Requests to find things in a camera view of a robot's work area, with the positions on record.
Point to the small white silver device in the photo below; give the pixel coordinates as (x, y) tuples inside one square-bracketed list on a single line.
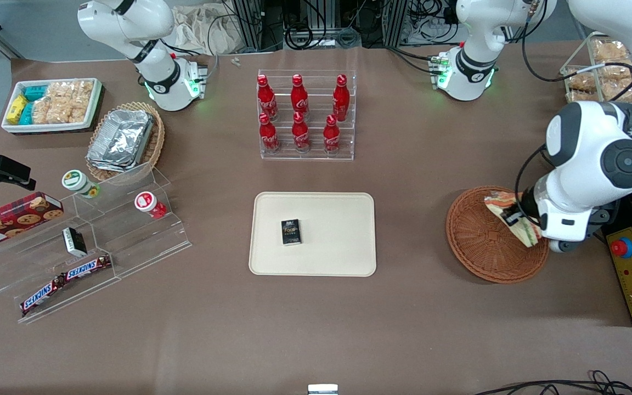
[(322, 390)]

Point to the teal snack packet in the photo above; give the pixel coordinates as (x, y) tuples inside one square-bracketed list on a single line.
[(26, 114), (35, 92)]

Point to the small black white box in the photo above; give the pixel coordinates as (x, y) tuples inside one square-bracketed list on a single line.
[(76, 241)]

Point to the white crumpled cloth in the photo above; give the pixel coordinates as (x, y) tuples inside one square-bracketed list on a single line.
[(201, 33)]

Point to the triangle sandwich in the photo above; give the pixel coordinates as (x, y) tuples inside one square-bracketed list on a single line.
[(496, 202)]

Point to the clear bag of crackers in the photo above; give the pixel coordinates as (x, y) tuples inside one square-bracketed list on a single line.
[(63, 101)]

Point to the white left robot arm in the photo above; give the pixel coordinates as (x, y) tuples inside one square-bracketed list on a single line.
[(585, 148)]

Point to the black camera clamp mount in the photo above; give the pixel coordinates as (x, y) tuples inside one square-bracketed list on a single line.
[(3, 167)]

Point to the cream rectangular serving tray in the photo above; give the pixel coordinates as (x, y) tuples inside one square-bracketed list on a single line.
[(327, 230)]

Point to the round brown wicker basket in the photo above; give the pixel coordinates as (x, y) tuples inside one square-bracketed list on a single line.
[(480, 247)]

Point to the clear acrylic step stand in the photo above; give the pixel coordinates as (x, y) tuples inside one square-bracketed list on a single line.
[(129, 241)]

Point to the red lidded yoghurt cup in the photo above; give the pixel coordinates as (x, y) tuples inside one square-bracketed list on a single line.
[(144, 201)]

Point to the white snack tray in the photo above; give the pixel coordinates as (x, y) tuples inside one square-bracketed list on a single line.
[(52, 128)]

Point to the green lidded yoghurt cup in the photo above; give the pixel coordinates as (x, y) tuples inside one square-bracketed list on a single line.
[(74, 180)]

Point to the yellow snack packet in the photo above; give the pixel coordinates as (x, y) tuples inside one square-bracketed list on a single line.
[(17, 108)]

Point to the red tartan cookie box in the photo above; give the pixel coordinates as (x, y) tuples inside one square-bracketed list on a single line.
[(14, 219)]

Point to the clear acrylic bottle rack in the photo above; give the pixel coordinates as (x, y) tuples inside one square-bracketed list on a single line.
[(316, 82)]

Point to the bagged bread snack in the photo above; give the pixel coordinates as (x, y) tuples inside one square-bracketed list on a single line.
[(582, 85), (612, 50), (620, 88)]

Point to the red cola bottle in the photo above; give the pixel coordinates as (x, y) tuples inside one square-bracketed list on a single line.
[(341, 101), (268, 137), (331, 137), (299, 99), (300, 134), (265, 99)]

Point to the small black card box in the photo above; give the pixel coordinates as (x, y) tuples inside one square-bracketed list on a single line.
[(291, 232)]

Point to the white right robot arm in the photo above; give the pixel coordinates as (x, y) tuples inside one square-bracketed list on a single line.
[(151, 33)]

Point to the stacked aluminium foil trays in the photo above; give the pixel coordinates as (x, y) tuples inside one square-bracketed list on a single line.
[(121, 137)]

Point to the snickers chocolate bar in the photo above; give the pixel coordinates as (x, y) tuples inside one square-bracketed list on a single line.
[(39, 296), (88, 267)]

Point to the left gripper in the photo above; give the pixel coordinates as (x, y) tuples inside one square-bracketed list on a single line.
[(525, 207)]

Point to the oval tan wicker basket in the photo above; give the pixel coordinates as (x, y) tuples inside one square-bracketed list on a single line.
[(154, 142)]

